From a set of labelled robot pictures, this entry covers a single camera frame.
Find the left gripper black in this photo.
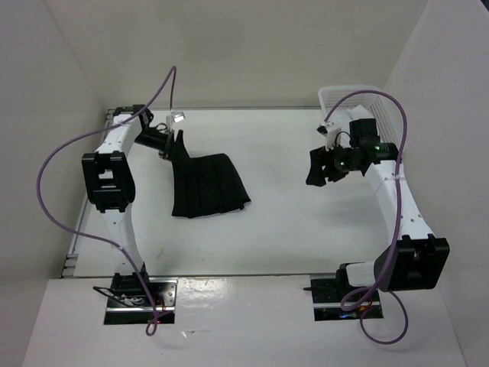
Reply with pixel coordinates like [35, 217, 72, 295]
[133, 128, 193, 167]

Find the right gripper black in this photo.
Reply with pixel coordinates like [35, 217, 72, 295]
[306, 141, 360, 187]

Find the black skirt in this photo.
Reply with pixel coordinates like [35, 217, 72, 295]
[172, 153, 251, 219]

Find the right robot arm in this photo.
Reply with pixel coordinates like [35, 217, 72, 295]
[306, 118, 450, 300]

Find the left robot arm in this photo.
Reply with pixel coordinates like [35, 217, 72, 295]
[82, 105, 185, 306]

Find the white cloth in basket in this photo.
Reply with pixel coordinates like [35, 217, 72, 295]
[329, 105, 373, 129]

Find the white plastic basket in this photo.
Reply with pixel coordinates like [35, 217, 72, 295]
[318, 85, 403, 147]

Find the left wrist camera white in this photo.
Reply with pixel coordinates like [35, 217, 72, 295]
[167, 111, 186, 123]

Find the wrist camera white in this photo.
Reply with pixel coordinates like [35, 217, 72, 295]
[316, 121, 342, 151]
[167, 111, 186, 123]

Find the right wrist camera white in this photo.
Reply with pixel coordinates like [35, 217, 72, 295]
[316, 121, 342, 151]

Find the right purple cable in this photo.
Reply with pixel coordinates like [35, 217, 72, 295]
[324, 89, 410, 343]

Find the purple cable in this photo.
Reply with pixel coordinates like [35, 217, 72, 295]
[37, 65, 179, 337]
[324, 89, 410, 343]

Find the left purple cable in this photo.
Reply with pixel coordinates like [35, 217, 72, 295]
[37, 65, 179, 337]

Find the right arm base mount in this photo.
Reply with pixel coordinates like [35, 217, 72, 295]
[303, 273, 384, 321]

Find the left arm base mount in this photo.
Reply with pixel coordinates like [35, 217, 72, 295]
[92, 278, 178, 325]

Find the aluminium table edge rail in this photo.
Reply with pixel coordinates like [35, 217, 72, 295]
[60, 108, 121, 279]

